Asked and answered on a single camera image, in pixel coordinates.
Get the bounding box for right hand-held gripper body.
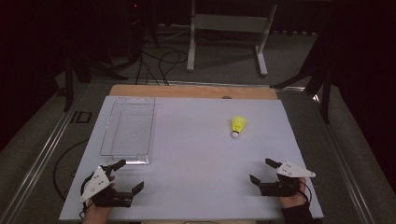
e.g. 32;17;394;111
260;160;317;198

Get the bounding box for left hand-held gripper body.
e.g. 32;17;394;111
79;165;134;209

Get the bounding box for clear plastic tray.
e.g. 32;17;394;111
99;96;156;165

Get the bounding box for yellow shuttlecock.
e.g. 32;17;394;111
231;116;248;139

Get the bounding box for person's left hand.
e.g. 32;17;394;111
82;200;114;221

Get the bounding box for person's right hand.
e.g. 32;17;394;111
278;176;309;209

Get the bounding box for black stand legs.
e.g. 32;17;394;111
63;50;129;113
270;52;332;124

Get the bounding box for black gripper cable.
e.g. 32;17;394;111
297;180;314;205
79;172;95;219

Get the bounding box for metal floor rail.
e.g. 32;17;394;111
0;84;89;224
311;92;376;224
136;79;306;91

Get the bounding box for looped black floor cable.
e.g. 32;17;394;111
134;46;190;87

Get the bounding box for white metal stand frame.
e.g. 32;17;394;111
186;0;278;77

